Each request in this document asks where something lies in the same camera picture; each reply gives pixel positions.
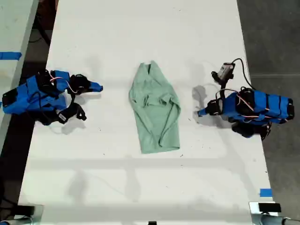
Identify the black camera cable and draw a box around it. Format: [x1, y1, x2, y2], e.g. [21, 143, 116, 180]
[230, 58, 255, 90]

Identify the black camera box white label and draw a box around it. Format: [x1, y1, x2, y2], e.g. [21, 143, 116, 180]
[57, 103, 88, 125]

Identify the pale side table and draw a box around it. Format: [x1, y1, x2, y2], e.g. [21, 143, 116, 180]
[0, 0, 39, 151]

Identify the pale green T-shirt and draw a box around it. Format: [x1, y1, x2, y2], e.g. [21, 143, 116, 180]
[128, 60, 182, 155]

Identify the small black box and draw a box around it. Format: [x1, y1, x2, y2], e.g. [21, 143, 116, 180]
[16, 204, 36, 215]
[258, 202, 282, 213]

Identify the grey metal pipe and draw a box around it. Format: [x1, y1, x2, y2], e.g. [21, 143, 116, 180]
[0, 216, 34, 225]
[259, 214, 300, 225]

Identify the black grey camera box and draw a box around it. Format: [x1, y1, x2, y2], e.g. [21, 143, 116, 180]
[211, 62, 235, 82]

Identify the long blue tape strip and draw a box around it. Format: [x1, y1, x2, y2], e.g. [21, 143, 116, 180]
[0, 51, 23, 61]

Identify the metal clamp plate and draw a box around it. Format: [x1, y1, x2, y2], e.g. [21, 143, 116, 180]
[248, 201, 285, 225]
[13, 204, 45, 222]

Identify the black floor cable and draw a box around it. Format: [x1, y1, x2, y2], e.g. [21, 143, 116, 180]
[30, 22, 52, 44]

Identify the short blue tape strip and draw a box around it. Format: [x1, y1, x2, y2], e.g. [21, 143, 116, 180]
[259, 188, 273, 198]

